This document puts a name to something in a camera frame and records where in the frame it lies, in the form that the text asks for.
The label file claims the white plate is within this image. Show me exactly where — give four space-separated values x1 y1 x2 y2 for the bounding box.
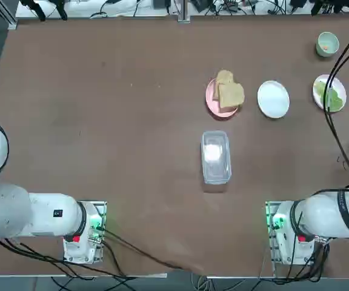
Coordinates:
257 80 291 119

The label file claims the pale speckled plate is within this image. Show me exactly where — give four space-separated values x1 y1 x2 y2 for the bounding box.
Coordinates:
312 74 347 113

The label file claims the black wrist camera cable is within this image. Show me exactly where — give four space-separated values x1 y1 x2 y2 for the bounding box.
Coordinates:
322 21 349 186

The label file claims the aluminium post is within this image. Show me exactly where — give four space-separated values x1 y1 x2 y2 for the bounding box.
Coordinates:
177 0 191 22

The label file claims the black stand leg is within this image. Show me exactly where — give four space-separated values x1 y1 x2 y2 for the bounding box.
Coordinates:
19 0 47 22
52 0 68 21

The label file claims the pink plate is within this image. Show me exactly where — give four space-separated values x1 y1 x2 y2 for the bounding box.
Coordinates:
205 77 242 119

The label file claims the green lettuce leaf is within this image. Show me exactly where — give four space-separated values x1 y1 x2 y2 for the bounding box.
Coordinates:
313 80 345 110

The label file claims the clear plastic container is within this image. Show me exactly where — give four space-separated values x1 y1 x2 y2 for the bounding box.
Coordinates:
201 130 232 185

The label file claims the brown bread slice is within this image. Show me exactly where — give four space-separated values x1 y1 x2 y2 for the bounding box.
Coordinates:
212 70 235 101
218 82 245 109

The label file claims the black base cable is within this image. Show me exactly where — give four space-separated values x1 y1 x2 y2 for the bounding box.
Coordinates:
101 229 205 273

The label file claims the pale green bowl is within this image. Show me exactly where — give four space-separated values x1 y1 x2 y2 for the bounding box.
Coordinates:
315 32 340 58

